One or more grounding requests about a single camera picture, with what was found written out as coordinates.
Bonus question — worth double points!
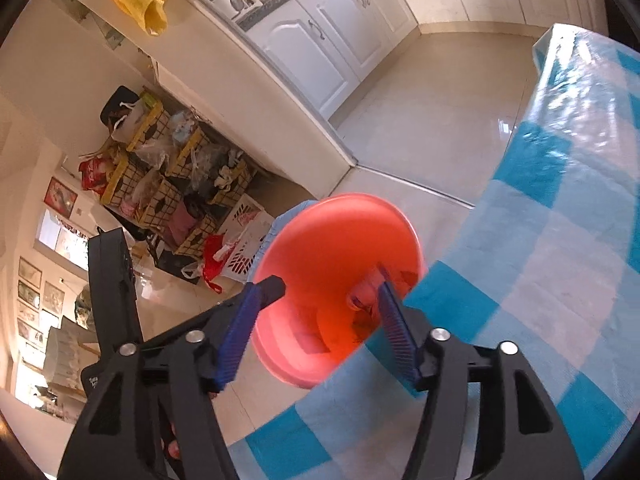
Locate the white kitchen base cabinets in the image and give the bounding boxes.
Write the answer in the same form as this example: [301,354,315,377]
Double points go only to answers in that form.
[245,0,601,122]

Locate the blue checked tablecloth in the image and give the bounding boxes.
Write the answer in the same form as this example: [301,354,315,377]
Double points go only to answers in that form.
[227,22,640,480]

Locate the red wall poster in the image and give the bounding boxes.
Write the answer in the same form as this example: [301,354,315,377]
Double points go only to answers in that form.
[43,177,74,212]

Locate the yellow cloth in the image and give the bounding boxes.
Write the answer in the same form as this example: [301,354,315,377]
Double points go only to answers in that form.
[100,0,170,37]

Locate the white plastic basket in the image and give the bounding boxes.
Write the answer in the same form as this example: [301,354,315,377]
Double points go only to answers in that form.
[220,195,277,282]

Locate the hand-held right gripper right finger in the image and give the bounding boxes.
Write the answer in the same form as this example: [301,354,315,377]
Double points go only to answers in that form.
[376,265,586,480]

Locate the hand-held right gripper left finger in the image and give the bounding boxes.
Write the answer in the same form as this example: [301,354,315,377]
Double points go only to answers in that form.
[57,275,287,480]

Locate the white jug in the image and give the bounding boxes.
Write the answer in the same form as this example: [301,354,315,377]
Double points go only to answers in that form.
[212,0,249,19]

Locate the red plastic basin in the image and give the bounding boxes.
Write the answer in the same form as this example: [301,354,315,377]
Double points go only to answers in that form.
[250,193,429,390]

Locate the red plastic bag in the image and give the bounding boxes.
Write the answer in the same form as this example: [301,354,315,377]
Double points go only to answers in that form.
[201,234,239,294]

